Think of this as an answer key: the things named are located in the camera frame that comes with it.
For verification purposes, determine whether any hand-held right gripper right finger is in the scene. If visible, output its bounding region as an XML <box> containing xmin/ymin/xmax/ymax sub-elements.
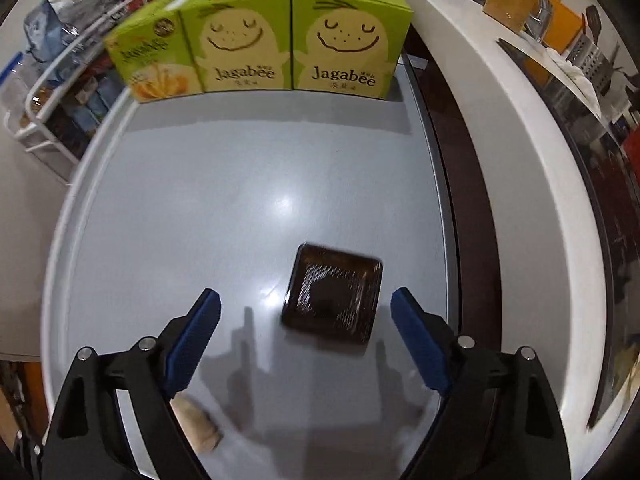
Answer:
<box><xmin>390</xmin><ymin>287</ymin><xmax>571</xmax><ymax>480</ymax></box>

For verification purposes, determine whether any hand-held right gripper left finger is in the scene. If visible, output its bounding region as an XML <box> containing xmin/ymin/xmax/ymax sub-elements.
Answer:
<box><xmin>42</xmin><ymin>287</ymin><xmax>222</xmax><ymax>480</ymax></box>

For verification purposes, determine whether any white kitchen counter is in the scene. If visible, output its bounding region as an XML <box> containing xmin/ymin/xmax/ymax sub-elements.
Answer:
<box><xmin>357</xmin><ymin>0</ymin><xmax>627</xmax><ymax>480</ymax></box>

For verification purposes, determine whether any white rolling cart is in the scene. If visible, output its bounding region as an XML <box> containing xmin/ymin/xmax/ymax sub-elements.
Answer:
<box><xmin>0</xmin><ymin>0</ymin><xmax>151</xmax><ymax>184</ymax></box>

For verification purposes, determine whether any green snack box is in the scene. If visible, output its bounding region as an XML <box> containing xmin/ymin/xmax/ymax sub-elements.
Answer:
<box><xmin>291</xmin><ymin>0</ymin><xmax>414</xmax><ymax>101</ymax></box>
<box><xmin>106</xmin><ymin>0</ymin><xmax>295</xmax><ymax>105</ymax></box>

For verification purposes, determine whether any white cloth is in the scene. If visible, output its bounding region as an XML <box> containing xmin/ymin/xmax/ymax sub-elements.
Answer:
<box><xmin>545</xmin><ymin>47</ymin><xmax>599</xmax><ymax>99</ymax></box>

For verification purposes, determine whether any clear zip bag of nuts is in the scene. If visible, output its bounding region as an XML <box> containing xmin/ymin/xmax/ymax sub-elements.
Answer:
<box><xmin>0</xmin><ymin>52</ymin><xmax>37</xmax><ymax>127</ymax></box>

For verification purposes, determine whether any steel box grater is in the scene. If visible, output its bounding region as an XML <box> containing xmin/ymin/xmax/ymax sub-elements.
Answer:
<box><xmin>570</xmin><ymin>35</ymin><xmax>614</xmax><ymax>97</ymax></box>

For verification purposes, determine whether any blue foil bag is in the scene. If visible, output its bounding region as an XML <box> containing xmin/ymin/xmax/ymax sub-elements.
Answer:
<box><xmin>24</xmin><ymin>0</ymin><xmax>69</xmax><ymax>59</ymax></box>

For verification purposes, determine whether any orange box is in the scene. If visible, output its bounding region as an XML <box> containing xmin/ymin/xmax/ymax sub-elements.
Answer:
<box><xmin>542</xmin><ymin>0</ymin><xmax>586</xmax><ymax>54</ymax></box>

